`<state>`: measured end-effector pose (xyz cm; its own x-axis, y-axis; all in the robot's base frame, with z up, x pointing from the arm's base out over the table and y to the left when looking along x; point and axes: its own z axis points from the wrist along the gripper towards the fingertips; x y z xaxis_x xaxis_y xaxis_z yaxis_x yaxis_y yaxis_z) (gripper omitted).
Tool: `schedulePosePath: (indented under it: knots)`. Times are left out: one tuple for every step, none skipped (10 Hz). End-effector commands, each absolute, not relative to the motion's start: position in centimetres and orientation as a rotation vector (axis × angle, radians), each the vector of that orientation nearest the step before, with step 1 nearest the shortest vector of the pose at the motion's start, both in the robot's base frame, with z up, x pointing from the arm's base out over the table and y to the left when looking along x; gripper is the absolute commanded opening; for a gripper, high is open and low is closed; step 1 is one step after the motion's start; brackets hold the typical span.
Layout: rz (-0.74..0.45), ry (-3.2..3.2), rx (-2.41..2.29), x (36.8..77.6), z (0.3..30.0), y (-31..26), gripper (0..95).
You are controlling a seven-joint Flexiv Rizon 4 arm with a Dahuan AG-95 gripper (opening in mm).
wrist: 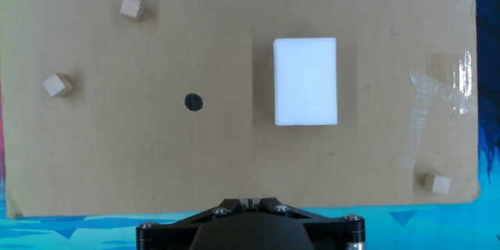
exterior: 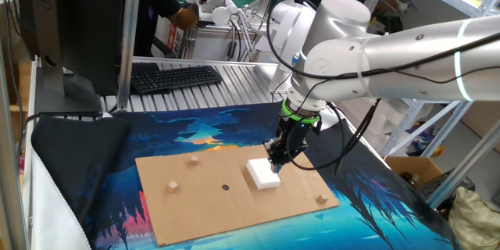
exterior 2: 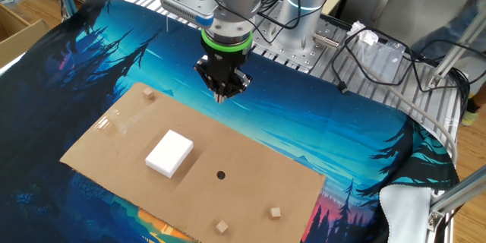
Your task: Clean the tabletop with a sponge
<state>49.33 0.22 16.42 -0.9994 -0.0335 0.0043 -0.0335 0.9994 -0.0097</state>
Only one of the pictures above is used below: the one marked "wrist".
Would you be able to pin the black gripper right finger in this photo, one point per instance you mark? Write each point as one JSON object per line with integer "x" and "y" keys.
{"x": 336, "y": 234}

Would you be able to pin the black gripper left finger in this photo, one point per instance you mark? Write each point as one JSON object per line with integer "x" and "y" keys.
{"x": 168, "y": 234}

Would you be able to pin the white rectangular sponge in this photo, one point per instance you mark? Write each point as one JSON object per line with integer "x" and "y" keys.
{"x": 305, "y": 82}

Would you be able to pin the brown cardboard sheet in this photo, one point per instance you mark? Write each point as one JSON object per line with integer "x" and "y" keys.
{"x": 195, "y": 156}

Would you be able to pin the blue forest print table mat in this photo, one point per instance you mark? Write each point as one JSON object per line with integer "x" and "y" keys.
{"x": 429, "y": 226}

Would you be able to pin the small wooden cube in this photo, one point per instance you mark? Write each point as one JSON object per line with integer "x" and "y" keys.
{"x": 58, "y": 85}
{"x": 132, "y": 8}
{"x": 437, "y": 183}

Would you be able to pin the black ink spot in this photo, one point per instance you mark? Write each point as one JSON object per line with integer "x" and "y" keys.
{"x": 193, "y": 102}

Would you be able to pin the clear adhesive tape piece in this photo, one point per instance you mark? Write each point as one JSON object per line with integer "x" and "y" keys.
{"x": 443, "y": 88}

